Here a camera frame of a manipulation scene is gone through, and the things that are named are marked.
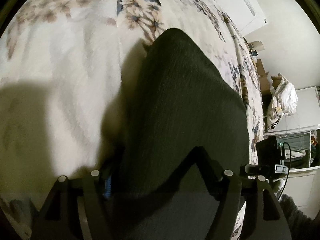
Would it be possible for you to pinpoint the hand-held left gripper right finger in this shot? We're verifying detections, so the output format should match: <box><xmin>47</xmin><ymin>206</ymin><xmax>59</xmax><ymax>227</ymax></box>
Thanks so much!
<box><xmin>191</xmin><ymin>145</ymin><xmax>292</xmax><ymax>240</ymax></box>

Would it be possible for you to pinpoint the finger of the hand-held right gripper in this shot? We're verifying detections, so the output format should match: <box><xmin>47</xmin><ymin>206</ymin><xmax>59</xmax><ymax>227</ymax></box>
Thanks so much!
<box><xmin>240</xmin><ymin>164</ymin><xmax>258</xmax><ymax>180</ymax></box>

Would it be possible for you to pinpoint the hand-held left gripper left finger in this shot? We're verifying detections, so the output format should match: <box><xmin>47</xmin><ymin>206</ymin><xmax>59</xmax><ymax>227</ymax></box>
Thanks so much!
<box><xmin>31</xmin><ymin>169</ymin><xmax>118</xmax><ymax>240</ymax></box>

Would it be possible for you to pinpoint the dark green garment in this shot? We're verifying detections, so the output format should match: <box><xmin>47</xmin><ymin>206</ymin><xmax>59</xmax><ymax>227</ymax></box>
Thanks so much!
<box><xmin>100</xmin><ymin>27</ymin><xmax>251</xmax><ymax>240</ymax></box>

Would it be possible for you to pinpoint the glass tank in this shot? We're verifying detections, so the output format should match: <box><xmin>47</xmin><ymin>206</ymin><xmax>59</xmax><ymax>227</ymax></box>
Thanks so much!
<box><xmin>279</xmin><ymin>129</ymin><xmax>320</xmax><ymax>170</ymax></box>

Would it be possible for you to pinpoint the white cabinet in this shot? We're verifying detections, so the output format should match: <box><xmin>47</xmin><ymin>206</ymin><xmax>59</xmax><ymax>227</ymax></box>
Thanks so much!
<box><xmin>264</xmin><ymin>86</ymin><xmax>320</xmax><ymax>137</ymax></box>

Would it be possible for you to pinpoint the white crumpled bag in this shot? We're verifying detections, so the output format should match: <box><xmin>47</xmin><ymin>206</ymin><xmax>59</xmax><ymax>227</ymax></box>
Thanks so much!
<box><xmin>266</xmin><ymin>73</ymin><xmax>298</xmax><ymax>131</ymax></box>

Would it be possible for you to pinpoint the dark fuzzy rug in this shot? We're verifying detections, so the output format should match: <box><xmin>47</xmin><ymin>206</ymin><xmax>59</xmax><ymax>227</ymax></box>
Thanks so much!
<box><xmin>278</xmin><ymin>194</ymin><xmax>318</xmax><ymax>240</ymax></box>

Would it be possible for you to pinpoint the cardboard box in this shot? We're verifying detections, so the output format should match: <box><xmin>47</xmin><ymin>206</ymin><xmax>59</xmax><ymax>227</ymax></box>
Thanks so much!
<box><xmin>255</xmin><ymin>58</ymin><xmax>283</xmax><ymax>96</ymax></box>

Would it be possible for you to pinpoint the beige cylinder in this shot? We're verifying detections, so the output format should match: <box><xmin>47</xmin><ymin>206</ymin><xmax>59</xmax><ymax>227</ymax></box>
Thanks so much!
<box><xmin>251</xmin><ymin>41</ymin><xmax>265</xmax><ymax>53</ymax></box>

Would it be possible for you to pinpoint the floral fleece blanket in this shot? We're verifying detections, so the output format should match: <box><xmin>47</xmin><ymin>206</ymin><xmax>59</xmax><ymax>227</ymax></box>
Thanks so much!
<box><xmin>0</xmin><ymin>0</ymin><xmax>266</xmax><ymax>240</ymax></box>

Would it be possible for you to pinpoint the black cable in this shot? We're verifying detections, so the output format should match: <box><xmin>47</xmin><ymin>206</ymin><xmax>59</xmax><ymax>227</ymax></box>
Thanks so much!
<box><xmin>282</xmin><ymin>141</ymin><xmax>292</xmax><ymax>189</ymax></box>

